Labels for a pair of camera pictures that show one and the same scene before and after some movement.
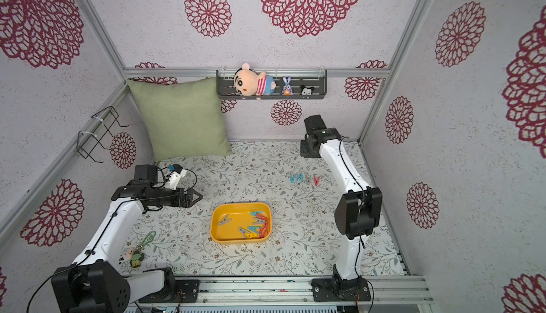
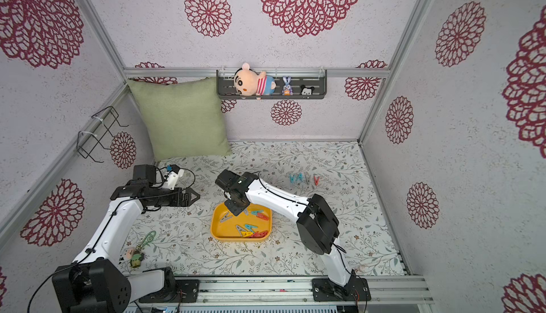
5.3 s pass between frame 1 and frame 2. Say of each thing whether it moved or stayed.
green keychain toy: stayed
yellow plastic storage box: stayed
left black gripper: stayed
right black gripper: moved
